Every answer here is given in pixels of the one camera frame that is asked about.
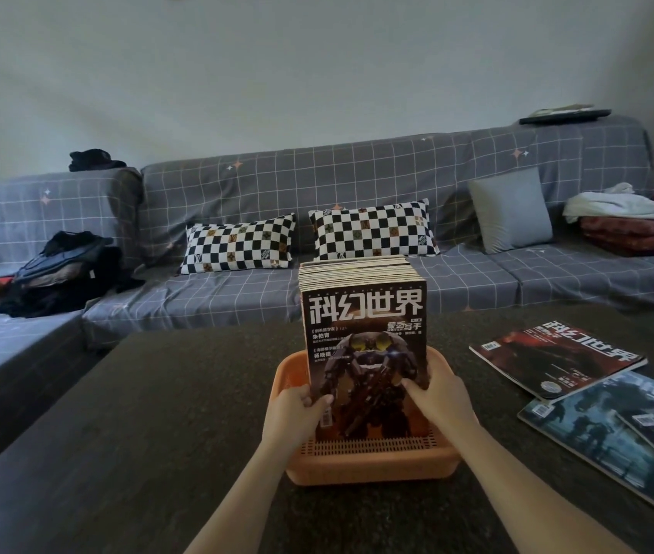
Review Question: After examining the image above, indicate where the person's right hand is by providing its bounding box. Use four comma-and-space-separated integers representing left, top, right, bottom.
400, 365, 481, 442

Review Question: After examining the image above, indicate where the person's left hand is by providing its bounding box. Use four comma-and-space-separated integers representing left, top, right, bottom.
262, 385, 335, 456

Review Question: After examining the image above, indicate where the orange plastic basket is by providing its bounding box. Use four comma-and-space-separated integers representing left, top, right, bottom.
267, 345, 462, 486

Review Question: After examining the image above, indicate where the dark mech cover magazine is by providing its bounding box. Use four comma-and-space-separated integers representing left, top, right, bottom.
302, 291, 429, 442

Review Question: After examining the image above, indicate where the dark red cover magazine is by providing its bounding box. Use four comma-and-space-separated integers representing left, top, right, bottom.
469, 319, 649, 402

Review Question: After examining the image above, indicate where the teal robot soldiers magazine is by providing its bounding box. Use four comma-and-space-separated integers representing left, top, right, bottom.
517, 372, 654, 517

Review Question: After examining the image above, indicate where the thick stack of magazines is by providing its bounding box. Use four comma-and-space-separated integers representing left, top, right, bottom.
298, 255, 423, 298

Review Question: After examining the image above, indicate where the person's right forearm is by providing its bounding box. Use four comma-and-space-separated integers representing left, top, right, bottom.
456, 423, 637, 554

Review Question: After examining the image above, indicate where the person's left forearm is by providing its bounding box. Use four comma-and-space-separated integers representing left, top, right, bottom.
185, 443, 293, 554

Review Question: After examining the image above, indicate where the dark speckled table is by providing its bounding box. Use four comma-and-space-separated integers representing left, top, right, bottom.
0, 302, 654, 554

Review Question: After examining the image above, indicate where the black white checkered pillow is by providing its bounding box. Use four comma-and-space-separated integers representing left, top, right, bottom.
308, 199, 441, 262
179, 212, 298, 276

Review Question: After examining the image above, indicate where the plain grey cushion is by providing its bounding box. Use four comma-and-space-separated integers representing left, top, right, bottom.
468, 166, 554, 255

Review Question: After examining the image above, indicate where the grey checked covered sofa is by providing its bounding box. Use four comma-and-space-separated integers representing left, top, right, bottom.
0, 115, 654, 491

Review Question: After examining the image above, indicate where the folded dark red blanket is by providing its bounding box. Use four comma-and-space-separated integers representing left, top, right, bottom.
579, 212, 654, 258

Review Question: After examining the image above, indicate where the white crumpled cloth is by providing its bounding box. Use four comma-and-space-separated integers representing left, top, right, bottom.
562, 182, 654, 224

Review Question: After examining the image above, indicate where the heap of dark clothes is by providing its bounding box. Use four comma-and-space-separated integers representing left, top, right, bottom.
0, 230, 146, 319

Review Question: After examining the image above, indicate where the black flat tray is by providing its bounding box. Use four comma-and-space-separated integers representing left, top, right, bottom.
518, 108, 612, 125

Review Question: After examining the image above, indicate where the pale booklet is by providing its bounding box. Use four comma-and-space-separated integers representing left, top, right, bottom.
532, 104, 593, 117

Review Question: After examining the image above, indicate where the black crumpled garment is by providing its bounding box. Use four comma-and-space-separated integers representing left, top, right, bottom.
68, 148, 127, 172

